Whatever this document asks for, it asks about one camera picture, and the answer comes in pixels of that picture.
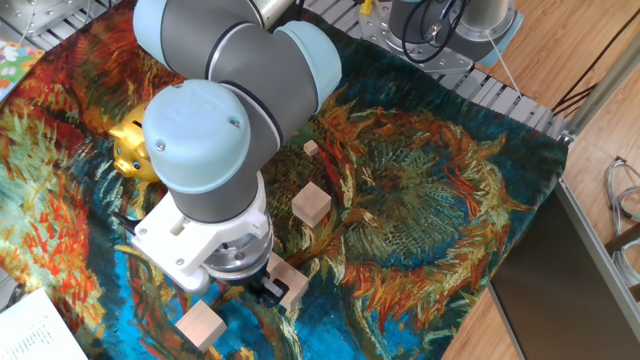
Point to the medium light wooden cube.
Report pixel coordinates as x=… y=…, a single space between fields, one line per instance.
x=311 y=204

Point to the tiny light wooden cube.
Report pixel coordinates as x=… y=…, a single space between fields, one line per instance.
x=311 y=147

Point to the dark grey panel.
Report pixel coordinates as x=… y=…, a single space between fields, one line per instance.
x=550 y=290

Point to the yellow plastic object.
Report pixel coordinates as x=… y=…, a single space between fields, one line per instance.
x=366 y=6

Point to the floral patterned mat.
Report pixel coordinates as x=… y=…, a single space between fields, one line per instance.
x=15 y=65

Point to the aluminium frame post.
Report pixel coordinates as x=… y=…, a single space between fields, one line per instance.
x=600 y=87

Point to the gold piggy bank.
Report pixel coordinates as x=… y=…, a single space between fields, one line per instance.
x=130 y=155

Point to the silver perforated metal plate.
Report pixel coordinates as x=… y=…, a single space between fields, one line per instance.
x=40 y=12

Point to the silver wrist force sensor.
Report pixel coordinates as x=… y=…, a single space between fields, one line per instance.
x=240 y=255

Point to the sunflower painting tablecloth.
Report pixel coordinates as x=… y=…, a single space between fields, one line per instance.
x=400 y=200

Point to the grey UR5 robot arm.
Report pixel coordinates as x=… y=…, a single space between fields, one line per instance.
x=240 y=75

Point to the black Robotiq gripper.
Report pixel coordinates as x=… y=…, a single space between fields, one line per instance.
x=255 y=290

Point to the silver robot mounting plate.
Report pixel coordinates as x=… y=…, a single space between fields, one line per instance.
x=380 y=35

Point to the white printed paper sheet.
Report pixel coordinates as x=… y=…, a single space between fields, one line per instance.
x=35 y=330

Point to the aluminium table edge rail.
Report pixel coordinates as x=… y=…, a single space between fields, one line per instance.
x=595 y=252

